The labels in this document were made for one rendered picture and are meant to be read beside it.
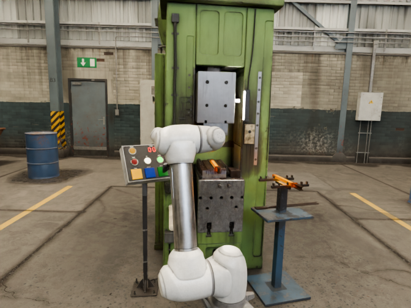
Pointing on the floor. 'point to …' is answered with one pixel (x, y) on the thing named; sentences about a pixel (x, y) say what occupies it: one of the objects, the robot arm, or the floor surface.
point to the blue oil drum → (42, 154)
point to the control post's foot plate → (144, 288)
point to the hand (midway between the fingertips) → (165, 169)
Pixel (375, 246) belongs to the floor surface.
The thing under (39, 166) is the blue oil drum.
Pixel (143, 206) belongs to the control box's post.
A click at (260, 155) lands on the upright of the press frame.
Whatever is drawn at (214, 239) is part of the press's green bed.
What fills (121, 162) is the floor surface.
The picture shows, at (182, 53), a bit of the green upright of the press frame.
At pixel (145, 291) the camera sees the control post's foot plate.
